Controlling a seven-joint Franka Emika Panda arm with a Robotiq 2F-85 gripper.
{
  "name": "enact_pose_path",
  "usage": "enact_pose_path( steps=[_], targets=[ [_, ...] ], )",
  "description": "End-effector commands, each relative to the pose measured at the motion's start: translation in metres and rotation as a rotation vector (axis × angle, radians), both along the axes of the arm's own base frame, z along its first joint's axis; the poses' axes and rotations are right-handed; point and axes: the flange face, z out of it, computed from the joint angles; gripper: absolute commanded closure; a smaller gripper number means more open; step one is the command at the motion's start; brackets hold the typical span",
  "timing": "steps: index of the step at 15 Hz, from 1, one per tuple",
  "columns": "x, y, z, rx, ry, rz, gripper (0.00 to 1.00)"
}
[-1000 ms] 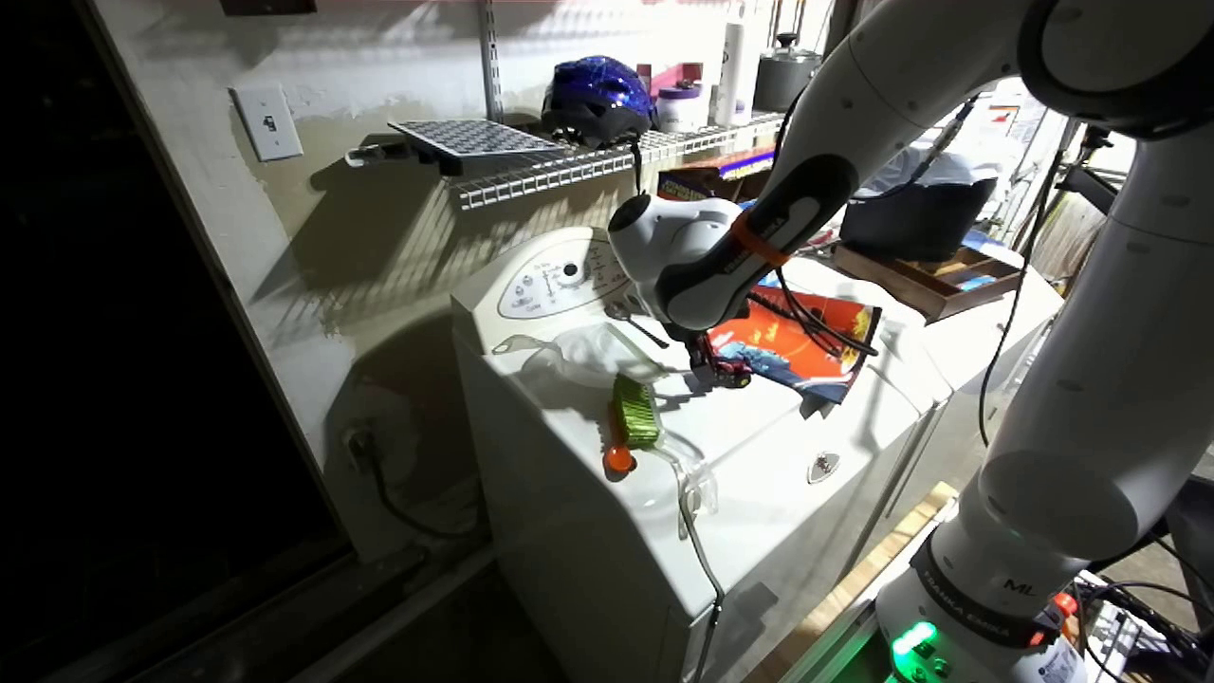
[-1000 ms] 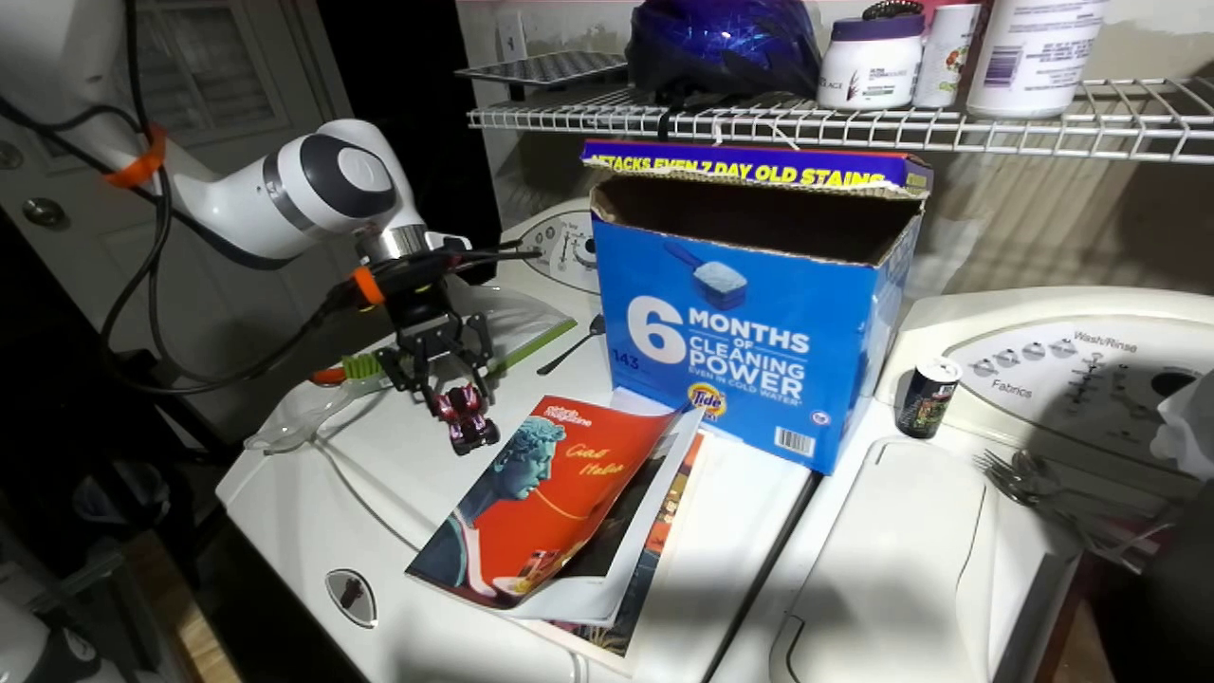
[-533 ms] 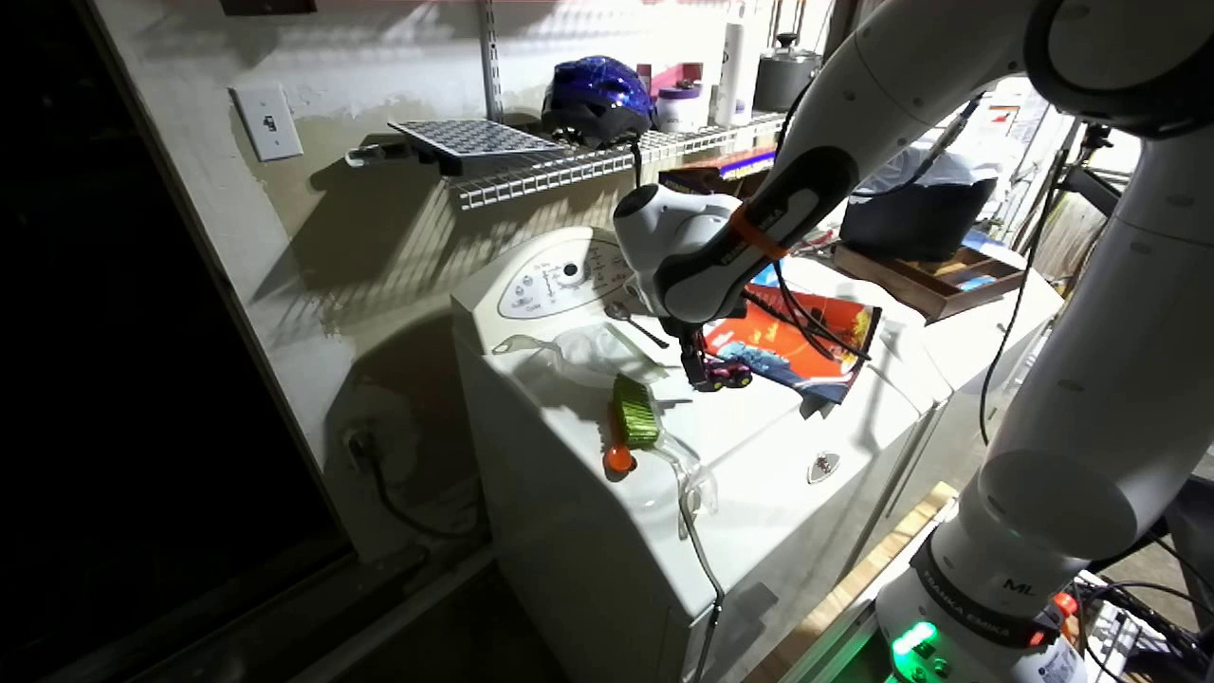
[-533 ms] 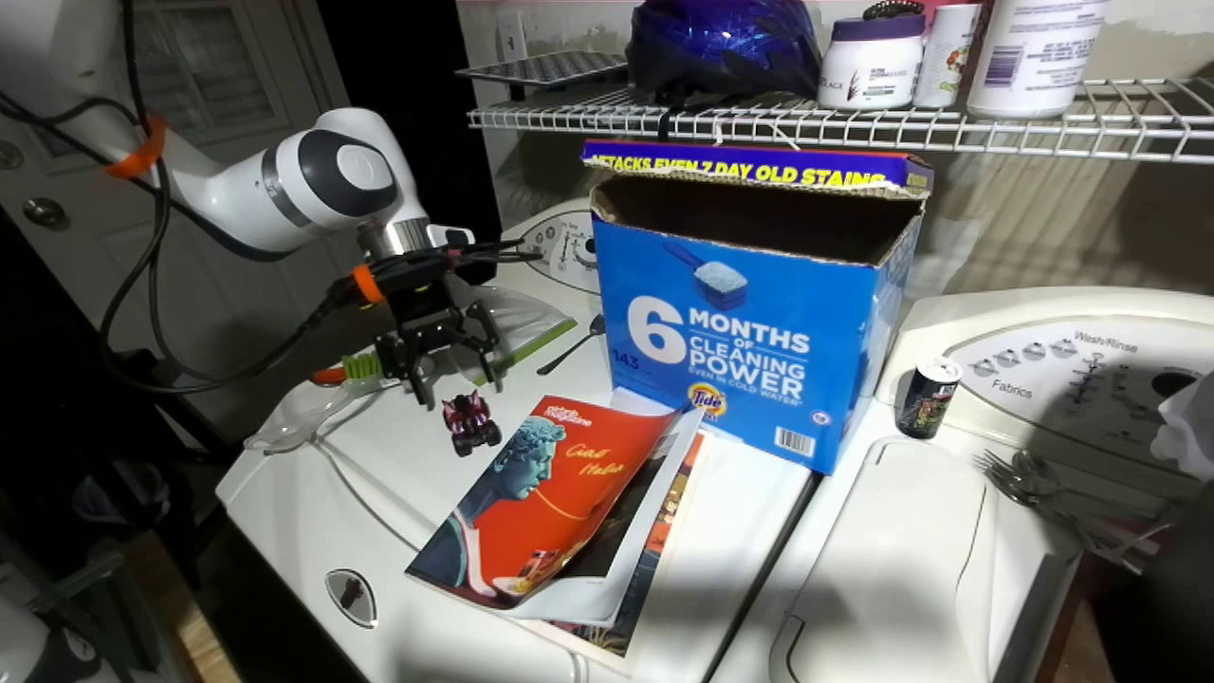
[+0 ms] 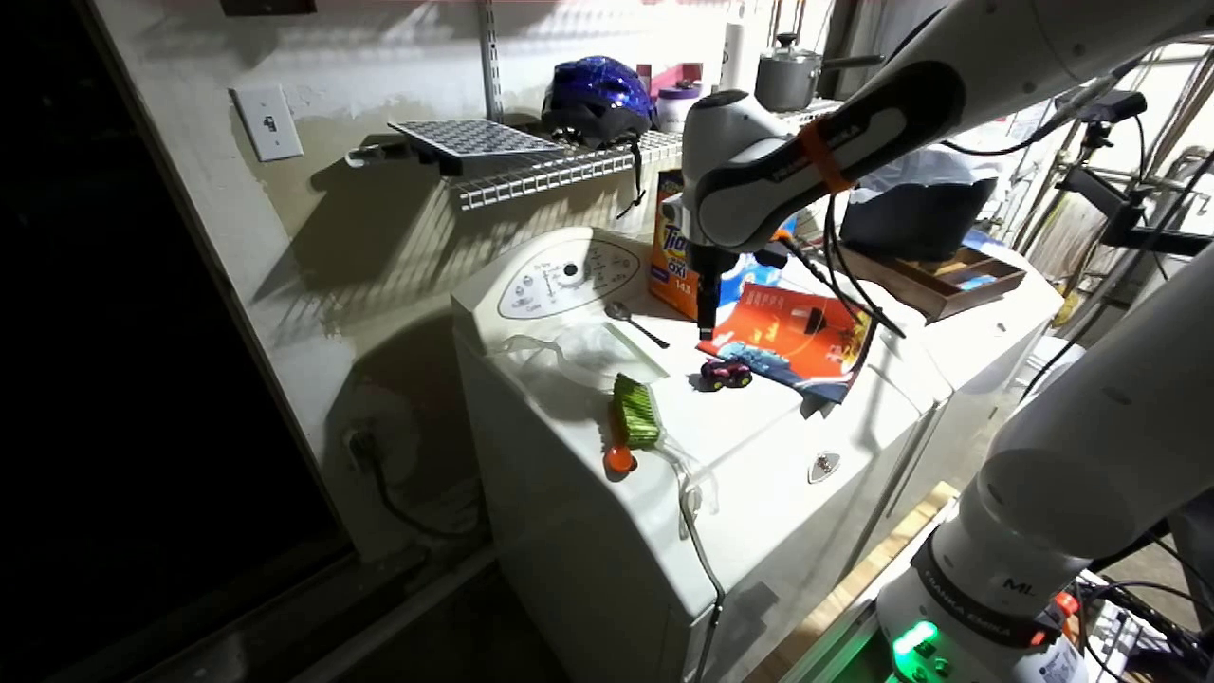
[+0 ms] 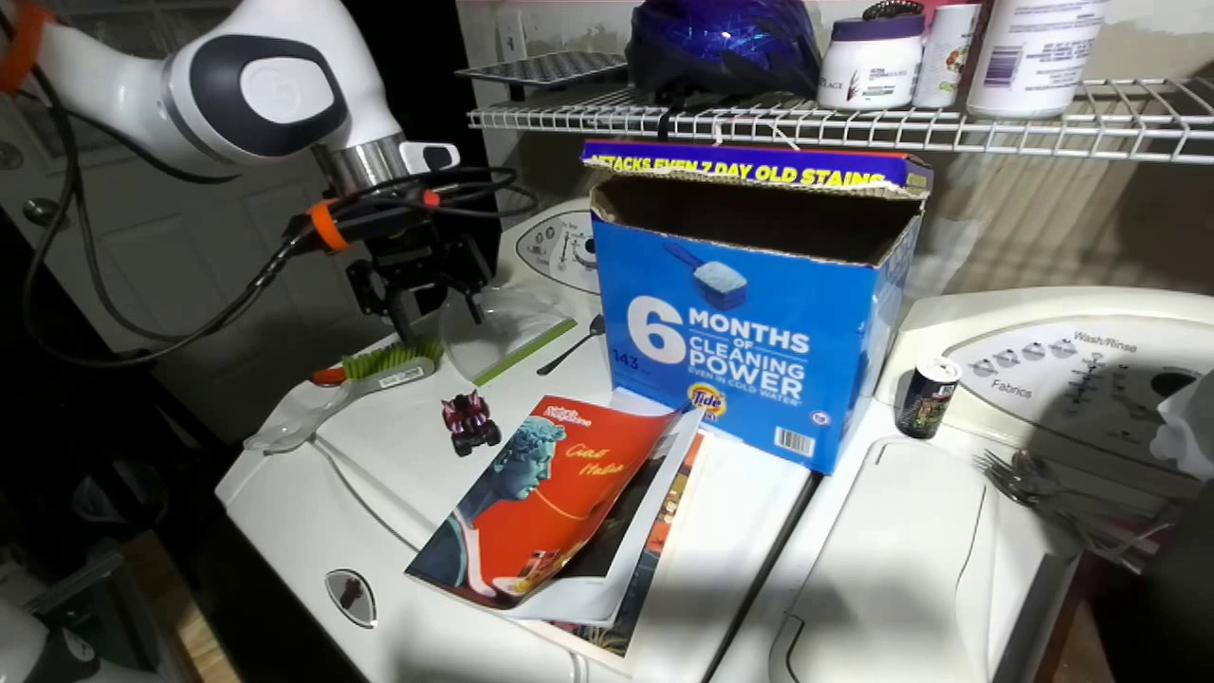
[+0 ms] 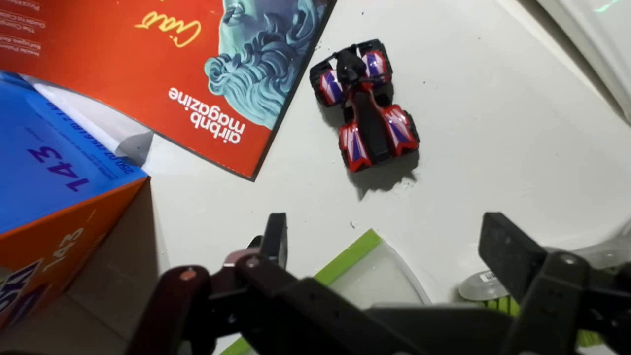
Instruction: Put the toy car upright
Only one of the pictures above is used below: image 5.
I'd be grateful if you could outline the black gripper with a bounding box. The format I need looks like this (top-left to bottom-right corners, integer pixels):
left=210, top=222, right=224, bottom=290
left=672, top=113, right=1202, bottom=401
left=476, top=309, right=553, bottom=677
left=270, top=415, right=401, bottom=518
left=687, top=236, right=743, bottom=347

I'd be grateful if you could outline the black toy car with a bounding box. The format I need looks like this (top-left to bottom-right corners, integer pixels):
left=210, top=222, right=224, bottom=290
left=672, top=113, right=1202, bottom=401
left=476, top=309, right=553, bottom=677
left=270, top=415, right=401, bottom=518
left=687, top=358, right=758, bottom=394

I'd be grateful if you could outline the thin black rod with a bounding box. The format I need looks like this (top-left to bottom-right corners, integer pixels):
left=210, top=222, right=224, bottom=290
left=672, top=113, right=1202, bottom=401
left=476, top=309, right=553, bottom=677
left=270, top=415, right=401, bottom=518
left=602, top=296, right=676, bottom=354

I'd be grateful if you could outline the red pasta box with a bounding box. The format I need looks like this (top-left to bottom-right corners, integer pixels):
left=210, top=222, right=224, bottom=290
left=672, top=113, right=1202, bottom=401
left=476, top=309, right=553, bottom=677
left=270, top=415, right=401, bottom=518
left=715, top=281, right=882, bottom=406

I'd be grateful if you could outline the green snack bag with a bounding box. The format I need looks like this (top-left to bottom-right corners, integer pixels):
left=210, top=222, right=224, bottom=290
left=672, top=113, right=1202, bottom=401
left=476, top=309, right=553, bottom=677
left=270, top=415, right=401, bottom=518
left=606, top=368, right=668, bottom=456

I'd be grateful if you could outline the small orange object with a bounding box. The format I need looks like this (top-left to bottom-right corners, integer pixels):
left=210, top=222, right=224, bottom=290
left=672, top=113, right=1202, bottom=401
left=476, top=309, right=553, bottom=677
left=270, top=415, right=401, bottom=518
left=599, top=439, right=647, bottom=487

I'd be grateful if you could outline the flat cardboard tray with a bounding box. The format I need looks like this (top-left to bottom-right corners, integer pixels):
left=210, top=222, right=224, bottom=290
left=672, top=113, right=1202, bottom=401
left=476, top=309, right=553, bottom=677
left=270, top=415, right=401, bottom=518
left=839, top=238, right=1032, bottom=327

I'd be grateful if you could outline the grey blue cloth bundle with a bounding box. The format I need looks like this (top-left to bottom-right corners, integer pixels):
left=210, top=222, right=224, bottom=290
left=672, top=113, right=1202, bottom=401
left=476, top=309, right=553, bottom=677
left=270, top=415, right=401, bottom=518
left=839, top=142, right=1001, bottom=258

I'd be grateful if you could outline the pink object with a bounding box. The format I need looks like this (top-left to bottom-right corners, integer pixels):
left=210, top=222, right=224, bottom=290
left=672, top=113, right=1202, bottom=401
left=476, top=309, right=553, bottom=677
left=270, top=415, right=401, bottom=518
left=650, top=57, right=707, bottom=101

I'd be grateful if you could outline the blue helmet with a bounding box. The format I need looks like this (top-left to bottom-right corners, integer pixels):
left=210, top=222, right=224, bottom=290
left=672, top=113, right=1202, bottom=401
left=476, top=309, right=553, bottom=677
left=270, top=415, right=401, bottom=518
left=544, top=55, right=666, bottom=147

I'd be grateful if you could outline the grey metal pot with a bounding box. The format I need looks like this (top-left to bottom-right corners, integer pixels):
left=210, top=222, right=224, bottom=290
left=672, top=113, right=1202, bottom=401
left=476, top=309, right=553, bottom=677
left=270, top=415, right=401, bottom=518
left=752, top=34, right=828, bottom=117

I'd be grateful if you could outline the white dryer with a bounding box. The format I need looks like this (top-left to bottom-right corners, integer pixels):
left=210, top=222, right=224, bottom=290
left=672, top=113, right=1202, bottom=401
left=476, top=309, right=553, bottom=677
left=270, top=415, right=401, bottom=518
left=769, top=232, right=1069, bottom=518

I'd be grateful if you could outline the dark grid panel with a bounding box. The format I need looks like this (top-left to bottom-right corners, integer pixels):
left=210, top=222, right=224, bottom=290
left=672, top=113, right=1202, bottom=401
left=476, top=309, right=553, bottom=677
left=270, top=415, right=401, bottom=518
left=384, top=113, right=576, bottom=177

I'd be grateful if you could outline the wooden plank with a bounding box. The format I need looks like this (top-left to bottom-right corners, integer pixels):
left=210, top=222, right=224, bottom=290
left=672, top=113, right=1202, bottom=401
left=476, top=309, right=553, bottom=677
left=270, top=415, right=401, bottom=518
left=743, top=480, right=963, bottom=683

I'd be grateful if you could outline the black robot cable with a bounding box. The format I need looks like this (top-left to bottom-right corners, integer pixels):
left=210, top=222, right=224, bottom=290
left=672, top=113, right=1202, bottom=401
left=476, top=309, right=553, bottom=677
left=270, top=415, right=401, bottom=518
left=769, top=186, right=915, bottom=381

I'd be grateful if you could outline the white wire shelf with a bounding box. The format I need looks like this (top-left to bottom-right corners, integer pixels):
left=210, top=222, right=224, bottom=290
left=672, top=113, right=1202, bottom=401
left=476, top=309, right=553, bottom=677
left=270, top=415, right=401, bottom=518
left=444, top=128, right=690, bottom=215

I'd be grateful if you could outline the black power cord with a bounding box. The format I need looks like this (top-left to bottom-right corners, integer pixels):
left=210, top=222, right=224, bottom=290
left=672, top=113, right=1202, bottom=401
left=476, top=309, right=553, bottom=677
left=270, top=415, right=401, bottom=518
left=341, top=420, right=491, bottom=549

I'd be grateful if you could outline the black camera stand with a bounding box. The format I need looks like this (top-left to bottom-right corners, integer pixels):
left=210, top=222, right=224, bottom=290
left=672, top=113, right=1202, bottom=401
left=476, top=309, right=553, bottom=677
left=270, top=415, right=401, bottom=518
left=1050, top=83, right=1214, bottom=258

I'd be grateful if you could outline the white wall outlet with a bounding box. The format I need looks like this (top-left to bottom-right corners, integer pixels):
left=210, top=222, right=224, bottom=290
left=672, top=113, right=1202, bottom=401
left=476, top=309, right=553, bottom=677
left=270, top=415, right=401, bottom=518
left=228, top=83, right=308, bottom=166

